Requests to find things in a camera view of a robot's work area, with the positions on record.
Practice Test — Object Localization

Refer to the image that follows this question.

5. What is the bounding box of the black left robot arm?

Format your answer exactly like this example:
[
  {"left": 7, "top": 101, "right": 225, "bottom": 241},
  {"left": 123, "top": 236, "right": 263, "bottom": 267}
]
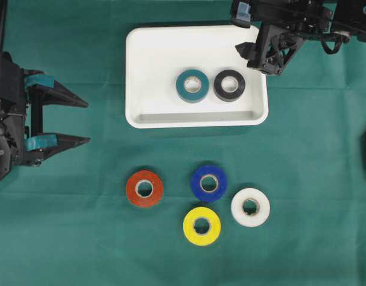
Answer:
[{"left": 0, "top": 52, "right": 90, "bottom": 181}]

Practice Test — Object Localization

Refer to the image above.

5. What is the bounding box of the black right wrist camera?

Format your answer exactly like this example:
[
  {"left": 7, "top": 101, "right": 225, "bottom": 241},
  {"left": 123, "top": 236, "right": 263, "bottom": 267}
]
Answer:
[{"left": 230, "top": 0, "right": 251, "bottom": 29}]

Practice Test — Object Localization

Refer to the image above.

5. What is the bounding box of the green tape roll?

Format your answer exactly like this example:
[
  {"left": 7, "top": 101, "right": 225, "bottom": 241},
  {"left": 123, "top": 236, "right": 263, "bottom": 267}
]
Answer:
[{"left": 176, "top": 69, "right": 209, "bottom": 103}]

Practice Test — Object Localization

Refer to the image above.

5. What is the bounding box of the yellow tape roll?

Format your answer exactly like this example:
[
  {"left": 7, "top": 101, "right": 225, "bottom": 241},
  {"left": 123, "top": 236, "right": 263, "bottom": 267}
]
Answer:
[{"left": 182, "top": 207, "right": 221, "bottom": 246}]

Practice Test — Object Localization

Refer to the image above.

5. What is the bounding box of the black tape roll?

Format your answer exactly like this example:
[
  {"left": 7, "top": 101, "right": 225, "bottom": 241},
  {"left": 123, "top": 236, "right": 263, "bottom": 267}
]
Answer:
[{"left": 214, "top": 70, "right": 246, "bottom": 102}]

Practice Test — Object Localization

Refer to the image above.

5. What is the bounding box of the white plastic case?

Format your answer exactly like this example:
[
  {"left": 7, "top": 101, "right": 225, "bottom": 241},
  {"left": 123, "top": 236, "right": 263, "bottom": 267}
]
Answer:
[{"left": 125, "top": 25, "right": 269, "bottom": 129}]

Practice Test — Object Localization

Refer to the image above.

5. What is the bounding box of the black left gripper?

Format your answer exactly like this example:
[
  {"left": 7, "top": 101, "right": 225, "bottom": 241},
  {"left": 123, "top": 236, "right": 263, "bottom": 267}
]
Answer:
[{"left": 4, "top": 68, "right": 91, "bottom": 169}]

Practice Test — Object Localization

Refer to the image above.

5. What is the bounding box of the white tape roll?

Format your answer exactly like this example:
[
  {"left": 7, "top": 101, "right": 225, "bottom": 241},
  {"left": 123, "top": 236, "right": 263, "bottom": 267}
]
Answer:
[{"left": 231, "top": 188, "right": 271, "bottom": 228}]

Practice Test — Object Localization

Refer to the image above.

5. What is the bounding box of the red tape roll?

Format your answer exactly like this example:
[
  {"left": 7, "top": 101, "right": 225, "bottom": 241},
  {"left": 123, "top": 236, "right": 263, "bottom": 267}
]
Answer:
[{"left": 126, "top": 170, "right": 164, "bottom": 208}]

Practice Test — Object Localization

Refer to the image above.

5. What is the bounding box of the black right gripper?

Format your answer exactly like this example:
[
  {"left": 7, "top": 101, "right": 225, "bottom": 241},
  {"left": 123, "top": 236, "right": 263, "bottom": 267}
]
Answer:
[{"left": 235, "top": 1, "right": 333, "bottom": 76}]

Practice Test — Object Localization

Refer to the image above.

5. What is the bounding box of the blue tape roll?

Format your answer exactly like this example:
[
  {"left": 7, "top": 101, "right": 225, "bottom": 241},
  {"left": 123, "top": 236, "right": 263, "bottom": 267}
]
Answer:
[{"left": 190, "top": 165, "right": 228, "bottom": 203}]

